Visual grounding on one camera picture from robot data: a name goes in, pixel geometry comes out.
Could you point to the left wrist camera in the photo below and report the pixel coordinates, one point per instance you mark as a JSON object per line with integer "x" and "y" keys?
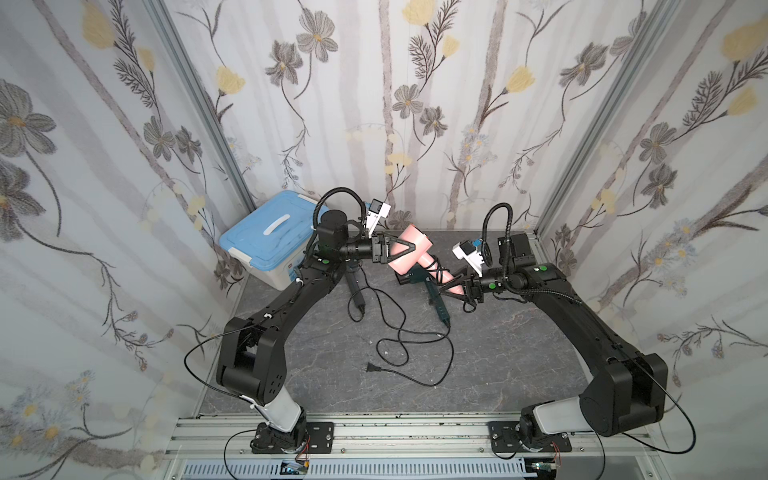
{"x": 377, "y": 210}

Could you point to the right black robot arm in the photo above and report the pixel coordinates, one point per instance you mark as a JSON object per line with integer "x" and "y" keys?
{"x": 627, "y": 389}

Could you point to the aluminium mounting rail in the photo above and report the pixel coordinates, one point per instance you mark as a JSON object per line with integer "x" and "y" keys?
{"x": 400, "y": 446}

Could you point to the dark green hair dryer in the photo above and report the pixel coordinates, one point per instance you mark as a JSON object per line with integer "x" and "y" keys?
{"x": 418, "y": 275}

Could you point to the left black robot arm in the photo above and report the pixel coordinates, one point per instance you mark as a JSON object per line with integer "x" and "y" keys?
{"x": 252, "y": 361}

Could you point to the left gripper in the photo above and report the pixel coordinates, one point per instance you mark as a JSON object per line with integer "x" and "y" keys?
{"x": 378, "y": 248}

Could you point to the pink hair dryer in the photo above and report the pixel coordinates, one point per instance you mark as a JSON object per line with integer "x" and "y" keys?
{"x": 422, "y": 256}

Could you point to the blue lidded storage box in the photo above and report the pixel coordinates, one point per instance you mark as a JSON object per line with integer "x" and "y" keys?
{"x": 270, "y": 242}

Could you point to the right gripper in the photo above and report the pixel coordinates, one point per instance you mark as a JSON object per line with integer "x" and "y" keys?
{"x": 475, "y": 288}

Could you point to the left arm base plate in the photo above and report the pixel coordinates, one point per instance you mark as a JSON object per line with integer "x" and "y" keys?
{"x": 315, "y": 437}

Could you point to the black hair dryer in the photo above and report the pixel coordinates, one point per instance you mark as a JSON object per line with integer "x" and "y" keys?
{"x": 358, "y": 282}

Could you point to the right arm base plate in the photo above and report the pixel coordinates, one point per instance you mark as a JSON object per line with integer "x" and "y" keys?
{"x": 508, "y": 437}

